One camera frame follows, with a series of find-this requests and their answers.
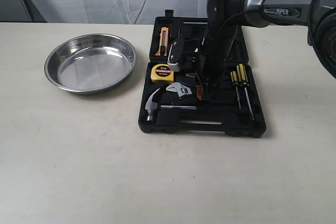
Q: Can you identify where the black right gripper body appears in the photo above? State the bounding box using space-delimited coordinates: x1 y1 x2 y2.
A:
196 50 225 101

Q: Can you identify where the silver adjustable wrench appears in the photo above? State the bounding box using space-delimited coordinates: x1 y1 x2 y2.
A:
165 82 193 100

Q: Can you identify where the black plastic tool case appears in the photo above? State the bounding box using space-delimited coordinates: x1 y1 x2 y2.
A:
138 9 266 138

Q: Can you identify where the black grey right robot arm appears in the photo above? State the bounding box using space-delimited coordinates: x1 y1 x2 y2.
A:
197 0 335 100

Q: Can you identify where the yellow black screwdriver short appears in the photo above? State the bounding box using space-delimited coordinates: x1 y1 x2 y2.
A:
230 71 241 109

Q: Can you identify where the yellow black screwdriver long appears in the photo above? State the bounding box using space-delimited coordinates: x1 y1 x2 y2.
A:
236 63 255 120

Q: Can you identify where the yellow tape measure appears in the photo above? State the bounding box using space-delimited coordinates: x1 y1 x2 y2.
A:
150 63 174 83

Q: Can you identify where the yellow utility knife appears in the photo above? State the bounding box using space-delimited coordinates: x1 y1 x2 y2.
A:
155 27 169 57

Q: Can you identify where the steel claw hammer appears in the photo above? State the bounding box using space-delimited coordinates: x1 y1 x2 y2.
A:
145 88 197 122

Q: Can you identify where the round stainless steel dish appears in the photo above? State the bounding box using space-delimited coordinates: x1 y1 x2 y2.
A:
44 33 138 95

